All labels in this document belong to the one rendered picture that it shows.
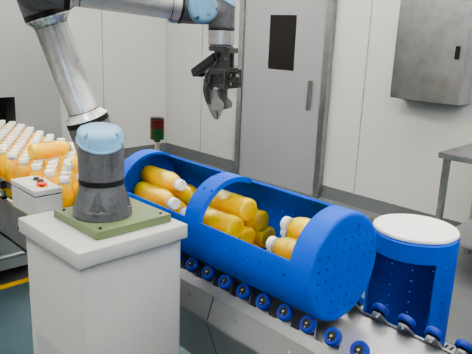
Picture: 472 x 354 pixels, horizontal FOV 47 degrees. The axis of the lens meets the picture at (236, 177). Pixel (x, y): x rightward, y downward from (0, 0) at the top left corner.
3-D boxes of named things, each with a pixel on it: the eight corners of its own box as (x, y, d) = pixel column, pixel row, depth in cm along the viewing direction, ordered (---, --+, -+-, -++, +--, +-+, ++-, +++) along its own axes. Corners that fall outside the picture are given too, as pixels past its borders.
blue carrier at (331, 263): (303, 338, 129) (314, 224, 122) (109, 232, 190) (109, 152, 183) (371, 303, 148) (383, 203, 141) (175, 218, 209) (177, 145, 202)
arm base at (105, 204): (94, 227, 133) (93, 188, 131) (61, 212, 143) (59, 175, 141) (143, 213, 144) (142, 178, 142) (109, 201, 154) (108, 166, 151)
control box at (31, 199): (36, 219, 186) (34, 190, 183) (12, 205, 200) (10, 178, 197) (63, 213, 193) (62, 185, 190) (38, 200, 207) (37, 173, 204)
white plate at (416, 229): (374, 209, 199) (373, 212, 199) (373, 235, 173) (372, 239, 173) (454, 218, 193) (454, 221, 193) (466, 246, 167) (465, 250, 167)
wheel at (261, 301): (272, 295, 142) (275, 298, 143) (259, 289, 145) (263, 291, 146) (263, 310, 141) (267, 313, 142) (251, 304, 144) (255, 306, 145)
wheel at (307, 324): (317, 317, 131) (321, 320, 133) (303, 310, 135) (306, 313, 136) (308, 335, 130) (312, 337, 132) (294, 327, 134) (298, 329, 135)
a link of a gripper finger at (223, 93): (227, 121, 160) (228, 89, 157) (213, 119, 164) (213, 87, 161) (234, 120, 162) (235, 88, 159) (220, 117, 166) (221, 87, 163)
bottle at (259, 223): (267, 206, 161) (225, 192, 174) (251, 220, 158) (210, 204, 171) (273, 224, 165) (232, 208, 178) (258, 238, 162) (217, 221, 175)
